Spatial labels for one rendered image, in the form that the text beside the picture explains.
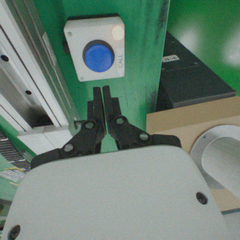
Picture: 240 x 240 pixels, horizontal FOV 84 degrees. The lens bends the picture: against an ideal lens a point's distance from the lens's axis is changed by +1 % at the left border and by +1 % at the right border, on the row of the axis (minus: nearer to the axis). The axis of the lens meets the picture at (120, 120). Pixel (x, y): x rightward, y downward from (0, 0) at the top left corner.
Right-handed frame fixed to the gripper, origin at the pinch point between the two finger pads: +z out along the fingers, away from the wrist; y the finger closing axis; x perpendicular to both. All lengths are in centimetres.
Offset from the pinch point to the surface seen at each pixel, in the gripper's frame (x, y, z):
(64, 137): -14.6, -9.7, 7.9
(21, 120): -8.8, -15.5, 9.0
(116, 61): -1.0, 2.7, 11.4
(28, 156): -34.3, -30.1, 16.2
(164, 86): -18.7, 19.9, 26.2
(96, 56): 0.7, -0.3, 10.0
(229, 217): -1067, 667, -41
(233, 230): -1066, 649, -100
